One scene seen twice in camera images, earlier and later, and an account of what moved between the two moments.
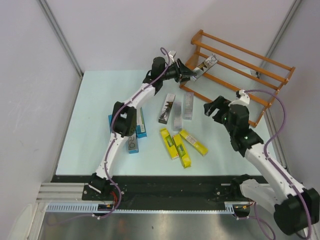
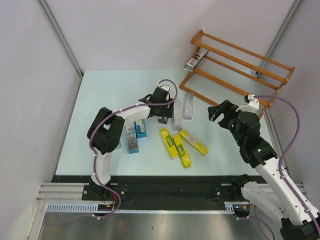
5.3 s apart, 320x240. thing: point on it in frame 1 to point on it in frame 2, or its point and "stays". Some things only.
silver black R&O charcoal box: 205,66 to 189,66
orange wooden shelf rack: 244,84 stays
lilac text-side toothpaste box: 177,116 stays
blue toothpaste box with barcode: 141,130 stays
